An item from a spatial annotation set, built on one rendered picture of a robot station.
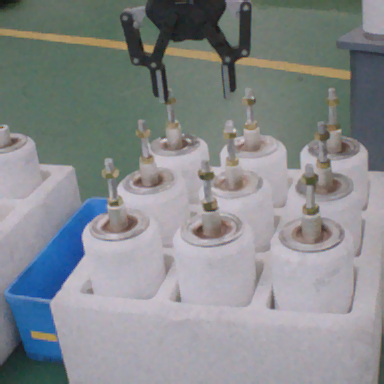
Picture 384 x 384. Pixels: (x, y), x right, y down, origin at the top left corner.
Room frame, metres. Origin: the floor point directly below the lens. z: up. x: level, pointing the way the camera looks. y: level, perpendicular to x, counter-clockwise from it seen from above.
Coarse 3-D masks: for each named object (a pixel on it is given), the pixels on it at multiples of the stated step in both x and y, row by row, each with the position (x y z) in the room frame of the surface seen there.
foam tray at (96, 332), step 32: (256, 256) 0.80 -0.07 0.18; (64, 288) 0.78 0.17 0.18; (160, 288) 0.76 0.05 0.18; (256, 288) 0.73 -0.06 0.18; (64, 320) 0.75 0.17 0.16; (96, 320) 0.73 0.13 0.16; (128, 320) 0.72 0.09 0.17; (160, 320) 0.71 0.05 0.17; (192, 320) 0.69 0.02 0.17; (224, 320) 0.68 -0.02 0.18; (256, 320) 0.67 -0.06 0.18; (288, 320) 0.66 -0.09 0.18; (320, 320) 0.66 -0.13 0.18; (352, 320) 0.65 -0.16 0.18; (64, 352) 0.75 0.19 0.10; (96, 352) 0.74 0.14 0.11; (128, 352) 0.72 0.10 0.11; (160, 352) 0.71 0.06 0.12; (192, 352) 0.70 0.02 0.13; (224, 352) 0.68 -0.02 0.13; (256, 352) 0.67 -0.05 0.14; (288, 352) 0.66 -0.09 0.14; (320, 352) 0.65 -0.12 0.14; (352, 352) 0.63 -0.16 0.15
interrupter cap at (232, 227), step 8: (200, 216) 0.79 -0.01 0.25; (224, 216) 0.79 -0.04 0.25; (232, 216) 0.78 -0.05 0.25; (184, 224) 0.78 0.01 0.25; (192, 224) 0.78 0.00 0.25; (200, 224) 0.78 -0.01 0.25; (224, 224) 0.77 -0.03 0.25; (232, 224) 0.77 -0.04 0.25; (240, 224) 0.76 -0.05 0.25; (184, 232) 0.76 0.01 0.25; (192, 232) 0.76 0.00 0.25; (200, 232) 0.76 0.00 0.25; (224, 232) 0.75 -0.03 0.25; (232, 232) 0.75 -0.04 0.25; (240, 232) 0.74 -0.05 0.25; (184, 240) 0.75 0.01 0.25; (192, 240) 0.74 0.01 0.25; (200, 240) 0.74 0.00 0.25; (208, 240) 0.74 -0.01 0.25; (216, 240) 0.73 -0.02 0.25; (224, 240) 0.73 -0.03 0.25; (232, 240) 0.73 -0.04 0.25
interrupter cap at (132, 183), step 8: (160, 168) 0.94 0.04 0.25; (128, 176) 0.93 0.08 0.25; (136, 176) 0.93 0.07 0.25; (160, 176) 0.92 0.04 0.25; (168, 176) 0.92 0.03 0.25; (176, 176) 0.91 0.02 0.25; (128, 184) 0.91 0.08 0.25; (136, 184) 0.91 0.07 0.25; (160, 184) 0.90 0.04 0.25; (168, 184) 0.89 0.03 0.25; (136, 192) 0.88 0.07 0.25; (144, 192) 0.88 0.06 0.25; (152, 192) 0.87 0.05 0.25
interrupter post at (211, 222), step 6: (204, 210) 0.76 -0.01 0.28; (210, 210) 0.76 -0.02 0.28; (216, 210) 0.76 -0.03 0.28; (204, 216) 0.75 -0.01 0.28; (210, 216) 0.75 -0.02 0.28; (216, 216) 0.75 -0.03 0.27; (204, 222) 0.76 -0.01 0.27; (210, 222) 0.75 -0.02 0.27; (216, 222) 0.75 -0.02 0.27; (204, 228) 0.76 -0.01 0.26; (210, 228) 0.75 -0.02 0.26; (216, 228) 0.75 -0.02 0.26; (210, 234) 0.75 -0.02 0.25
